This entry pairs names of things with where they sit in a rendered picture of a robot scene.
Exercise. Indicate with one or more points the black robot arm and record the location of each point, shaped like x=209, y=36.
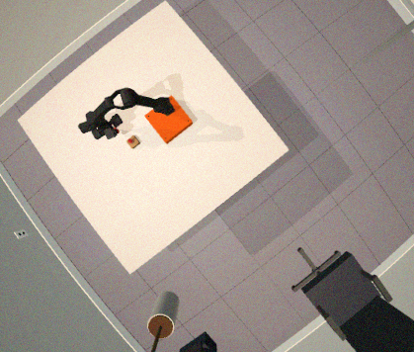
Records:
x=96, y=118

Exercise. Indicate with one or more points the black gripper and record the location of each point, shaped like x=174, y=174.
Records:
x=114, y=121

